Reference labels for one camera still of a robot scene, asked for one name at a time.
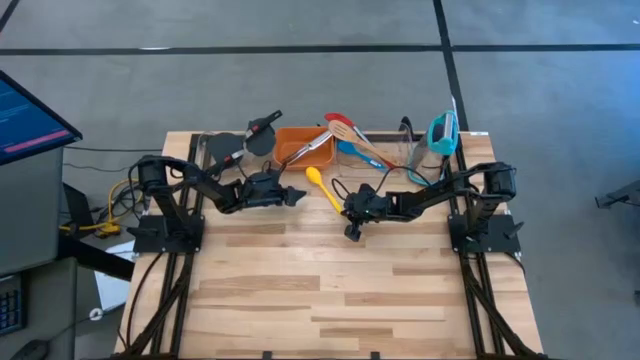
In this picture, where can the black floor stand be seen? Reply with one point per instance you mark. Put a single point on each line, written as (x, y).
(620, 192)

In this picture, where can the black keyboard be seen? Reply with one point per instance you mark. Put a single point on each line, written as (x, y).
(10, 310)

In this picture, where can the black computer mouse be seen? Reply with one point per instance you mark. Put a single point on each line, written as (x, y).
(30, 350)

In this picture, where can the white sheet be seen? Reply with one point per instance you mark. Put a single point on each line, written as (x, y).
(112, 280)

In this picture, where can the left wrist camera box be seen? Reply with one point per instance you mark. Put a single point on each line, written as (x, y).
(265, 181)

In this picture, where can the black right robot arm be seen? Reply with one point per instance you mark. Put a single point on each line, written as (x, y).
(440, 195)

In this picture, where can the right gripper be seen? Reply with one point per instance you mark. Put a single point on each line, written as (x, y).
(375, 205)

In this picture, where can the clear plastic container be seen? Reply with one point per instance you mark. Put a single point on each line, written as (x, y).
(400, 150)
(202, 150)

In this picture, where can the orange plastic bin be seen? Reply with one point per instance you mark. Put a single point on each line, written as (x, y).
(292, 137)

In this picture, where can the red spatula metal shaft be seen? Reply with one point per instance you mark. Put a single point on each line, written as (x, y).
(337, 119)

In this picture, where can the grey cabinet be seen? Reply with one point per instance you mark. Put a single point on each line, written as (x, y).
(30, 210)

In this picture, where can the metal box grater teal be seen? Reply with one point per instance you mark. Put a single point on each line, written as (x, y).
(442, 135)

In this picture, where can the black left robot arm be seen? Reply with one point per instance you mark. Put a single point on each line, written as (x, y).
(215, 192)

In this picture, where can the yellow plastic spoon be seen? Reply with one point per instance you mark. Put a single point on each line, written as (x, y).
(313, 175)

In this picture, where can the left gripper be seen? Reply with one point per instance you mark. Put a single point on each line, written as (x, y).
(265, 197)

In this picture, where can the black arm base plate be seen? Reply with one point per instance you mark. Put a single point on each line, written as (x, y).
(190, 235)
(500, 240)

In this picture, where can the grey spatula blade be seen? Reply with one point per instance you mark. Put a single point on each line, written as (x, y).
(225, 145)

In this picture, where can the wooden slotted spoon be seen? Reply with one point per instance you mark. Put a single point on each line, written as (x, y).
(340, 131)

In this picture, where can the metal tongs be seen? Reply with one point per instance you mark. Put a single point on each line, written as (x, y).
(307, 148)

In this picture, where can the black frame rail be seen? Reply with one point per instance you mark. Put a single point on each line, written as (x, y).
(475, 290)
(175, 300)

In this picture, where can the blue silicone spatula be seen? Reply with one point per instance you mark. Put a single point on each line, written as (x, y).
(347, 148)

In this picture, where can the dark operator monitor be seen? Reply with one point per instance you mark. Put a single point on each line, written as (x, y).
(30, 120)

